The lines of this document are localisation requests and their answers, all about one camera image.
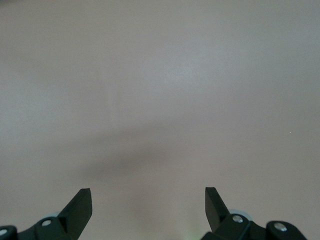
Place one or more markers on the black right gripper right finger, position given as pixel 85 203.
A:
pixel 232 230

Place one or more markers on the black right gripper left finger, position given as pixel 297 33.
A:
pixel 57 227

